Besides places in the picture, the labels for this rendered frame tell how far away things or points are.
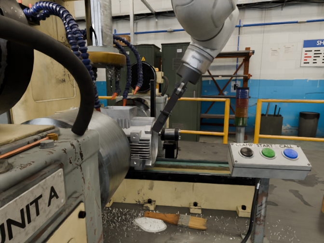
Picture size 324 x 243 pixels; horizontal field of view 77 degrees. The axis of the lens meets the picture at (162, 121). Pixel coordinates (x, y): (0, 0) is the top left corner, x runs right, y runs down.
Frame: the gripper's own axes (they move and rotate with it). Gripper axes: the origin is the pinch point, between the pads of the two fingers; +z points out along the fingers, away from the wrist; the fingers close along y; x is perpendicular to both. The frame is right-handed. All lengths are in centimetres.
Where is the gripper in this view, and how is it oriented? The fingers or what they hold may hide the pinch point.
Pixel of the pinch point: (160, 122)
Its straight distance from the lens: 69.6
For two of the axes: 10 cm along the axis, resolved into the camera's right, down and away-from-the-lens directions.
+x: 8.6, 5.1, -0.2
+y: -1.2, 1.7, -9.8
